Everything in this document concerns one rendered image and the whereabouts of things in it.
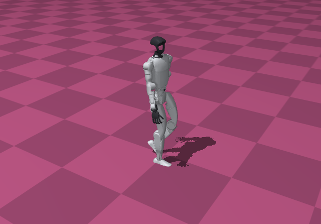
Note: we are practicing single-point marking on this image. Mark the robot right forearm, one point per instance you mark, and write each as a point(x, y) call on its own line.
point(151, 95)

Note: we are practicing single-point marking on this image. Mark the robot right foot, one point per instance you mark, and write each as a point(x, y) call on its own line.
point(162, 162)

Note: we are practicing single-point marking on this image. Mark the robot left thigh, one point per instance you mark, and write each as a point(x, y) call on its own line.
point(172, 111)

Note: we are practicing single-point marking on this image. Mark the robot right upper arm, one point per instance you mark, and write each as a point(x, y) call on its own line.
point(148, 67)

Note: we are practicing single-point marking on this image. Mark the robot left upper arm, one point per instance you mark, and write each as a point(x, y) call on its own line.
point(170, 60)

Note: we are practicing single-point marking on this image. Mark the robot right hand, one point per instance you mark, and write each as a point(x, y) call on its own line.
point(156, 115)

